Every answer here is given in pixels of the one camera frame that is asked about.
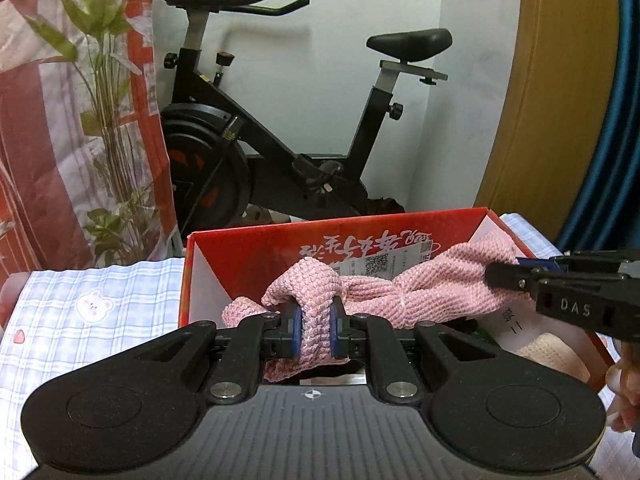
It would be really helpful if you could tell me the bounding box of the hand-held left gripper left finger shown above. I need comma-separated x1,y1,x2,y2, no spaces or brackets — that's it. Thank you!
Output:
132,304,306,406

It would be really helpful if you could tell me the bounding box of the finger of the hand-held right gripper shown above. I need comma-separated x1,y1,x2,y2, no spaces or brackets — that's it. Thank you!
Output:
516,248,632,276
484,258,540,295

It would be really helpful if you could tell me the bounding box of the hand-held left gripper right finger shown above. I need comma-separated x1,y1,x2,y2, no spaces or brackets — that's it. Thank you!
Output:
327,297,497,405

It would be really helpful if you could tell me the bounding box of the pink knitted towel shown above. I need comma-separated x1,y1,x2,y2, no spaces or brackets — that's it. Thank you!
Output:
221,241,521,385

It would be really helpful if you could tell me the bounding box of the cream knitted towel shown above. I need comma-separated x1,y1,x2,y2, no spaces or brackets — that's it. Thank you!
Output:
515,332,592,390

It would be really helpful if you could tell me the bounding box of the red strawberry print cardboard box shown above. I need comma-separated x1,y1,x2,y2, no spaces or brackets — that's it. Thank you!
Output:
178,206,619,397

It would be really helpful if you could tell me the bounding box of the person's right hand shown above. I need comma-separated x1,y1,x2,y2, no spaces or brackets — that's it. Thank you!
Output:
604,344,640,434

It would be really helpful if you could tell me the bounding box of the blue curtain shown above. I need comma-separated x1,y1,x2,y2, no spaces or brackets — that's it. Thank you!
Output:
554,0,640,262

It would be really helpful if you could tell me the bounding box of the wooden door panel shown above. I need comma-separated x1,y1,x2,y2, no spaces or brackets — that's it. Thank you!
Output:
472,0,627,242

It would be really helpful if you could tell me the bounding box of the black exercise bike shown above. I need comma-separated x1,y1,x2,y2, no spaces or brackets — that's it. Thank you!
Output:
150,0,454,223

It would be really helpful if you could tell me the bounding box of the blue checked strawberry bed sheet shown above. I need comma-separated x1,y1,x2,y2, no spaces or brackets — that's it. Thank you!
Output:
0,212,640,480

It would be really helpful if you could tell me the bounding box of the printed red backdrop cloth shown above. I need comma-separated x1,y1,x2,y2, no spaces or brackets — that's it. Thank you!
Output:
0,0,182,283

